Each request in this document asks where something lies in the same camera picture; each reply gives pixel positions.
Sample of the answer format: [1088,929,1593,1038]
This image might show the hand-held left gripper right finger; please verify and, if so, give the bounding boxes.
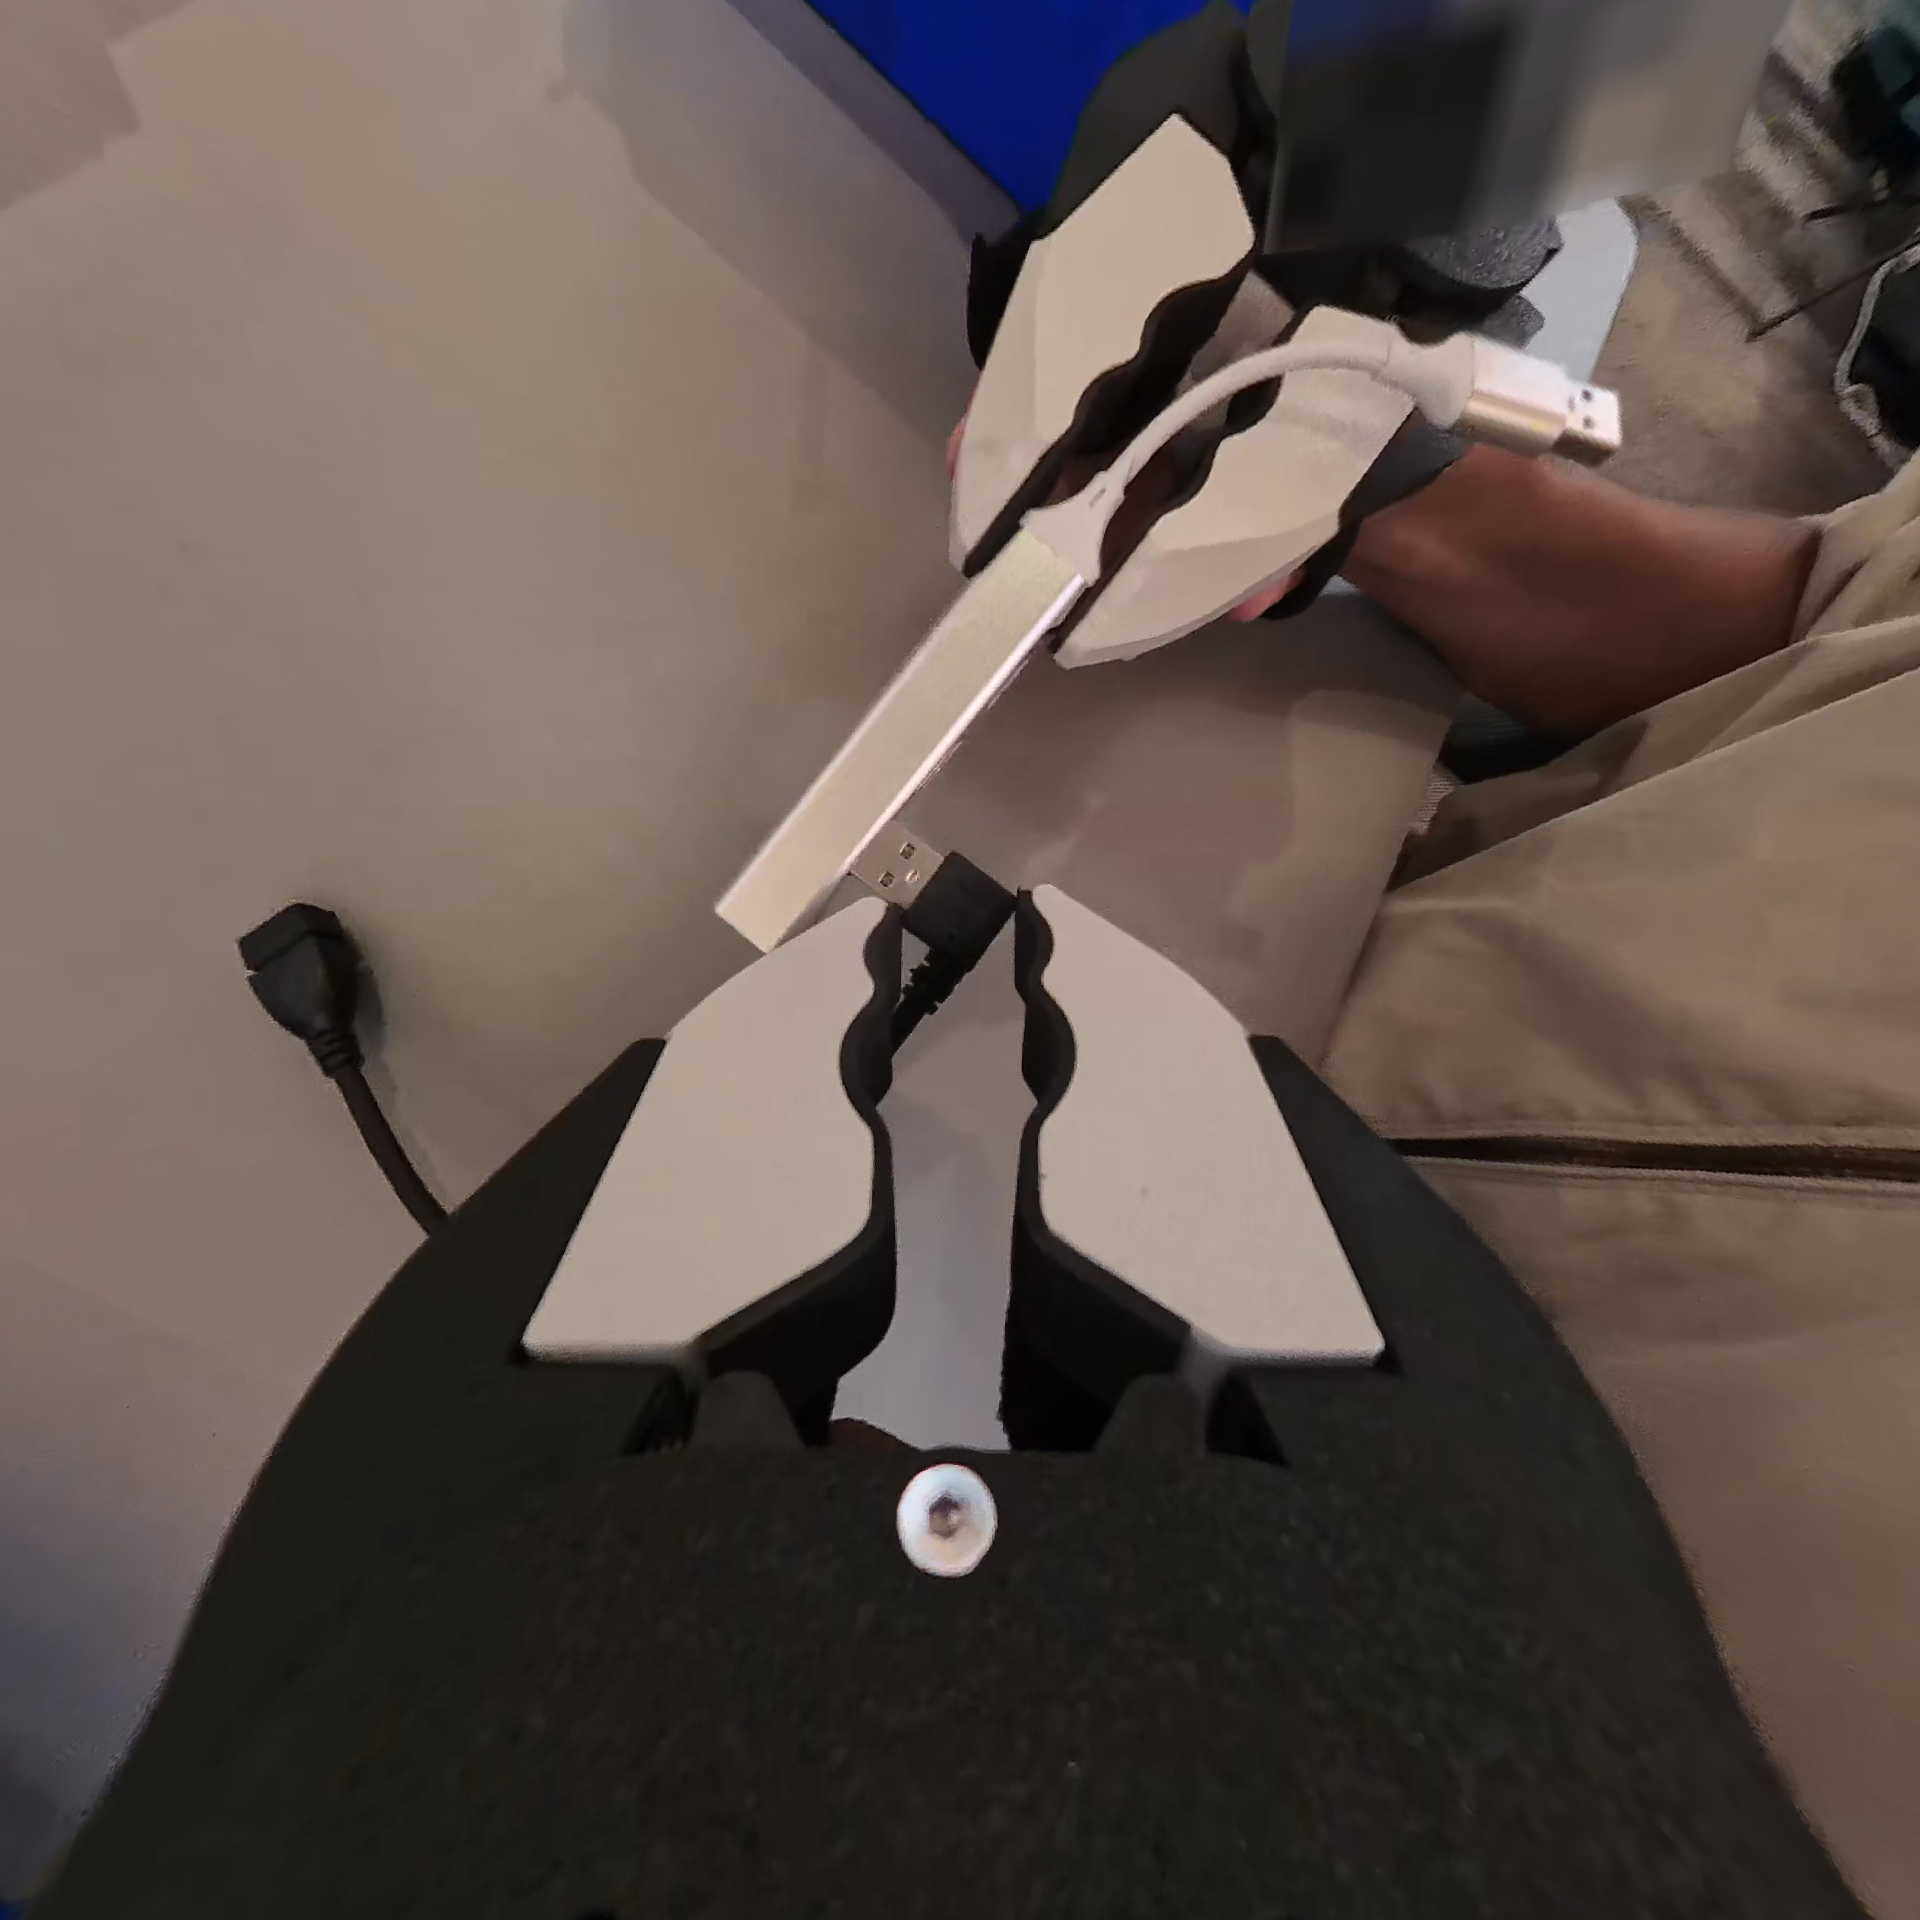
[1000,884,1387,1451]

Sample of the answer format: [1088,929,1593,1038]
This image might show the blue plastic bin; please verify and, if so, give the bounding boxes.
[808,0,1247,212]

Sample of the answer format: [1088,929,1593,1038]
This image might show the silver usb hub white cable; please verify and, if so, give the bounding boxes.
[713,322,1625,958]

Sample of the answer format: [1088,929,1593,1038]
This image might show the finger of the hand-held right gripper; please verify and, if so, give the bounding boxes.
[1048,307,1427,669]
[949,111,1260,578]

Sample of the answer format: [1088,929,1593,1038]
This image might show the person's right forearm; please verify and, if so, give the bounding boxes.
[1341,441,1823,737]

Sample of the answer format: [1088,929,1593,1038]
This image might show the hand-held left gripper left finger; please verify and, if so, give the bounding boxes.
[521,900,902,1451]

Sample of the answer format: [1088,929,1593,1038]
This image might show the black cable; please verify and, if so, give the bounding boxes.
[237,815,1014,1238]

